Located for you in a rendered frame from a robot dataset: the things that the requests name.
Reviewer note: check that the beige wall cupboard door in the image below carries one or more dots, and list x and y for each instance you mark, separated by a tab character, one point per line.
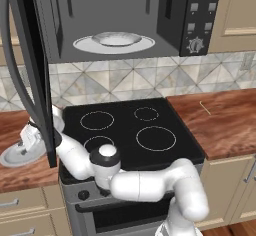
236	13

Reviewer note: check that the beige base cupboard door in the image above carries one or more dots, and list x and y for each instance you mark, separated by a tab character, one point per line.
248	203
223	193

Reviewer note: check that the beige drawer front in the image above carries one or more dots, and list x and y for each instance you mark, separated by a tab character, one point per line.
43	225
30	200

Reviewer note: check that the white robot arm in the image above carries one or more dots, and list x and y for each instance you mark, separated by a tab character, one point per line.
156	185

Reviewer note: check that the dark grey microwave oven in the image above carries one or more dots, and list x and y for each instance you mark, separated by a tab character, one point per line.
133	6

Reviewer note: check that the beige wall cupboard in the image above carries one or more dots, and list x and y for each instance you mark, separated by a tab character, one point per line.
13	50

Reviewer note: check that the black hob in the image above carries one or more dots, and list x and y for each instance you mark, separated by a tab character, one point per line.
126	130

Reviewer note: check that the black oven knob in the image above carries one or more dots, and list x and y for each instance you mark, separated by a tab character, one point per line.
83	195

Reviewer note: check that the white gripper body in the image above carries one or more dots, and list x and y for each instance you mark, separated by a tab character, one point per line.
32	136

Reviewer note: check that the white microwave turntable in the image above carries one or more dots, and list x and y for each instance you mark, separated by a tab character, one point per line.
83	45

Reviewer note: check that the black microwave door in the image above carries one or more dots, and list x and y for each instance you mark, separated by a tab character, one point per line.
36	63

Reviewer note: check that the white shallow bowl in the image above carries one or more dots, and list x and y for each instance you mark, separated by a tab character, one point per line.
116	39

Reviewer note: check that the grey round plate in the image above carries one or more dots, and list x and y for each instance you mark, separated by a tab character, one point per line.
13	156

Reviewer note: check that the thin tan stick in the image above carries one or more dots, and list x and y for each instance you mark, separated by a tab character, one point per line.
205	107

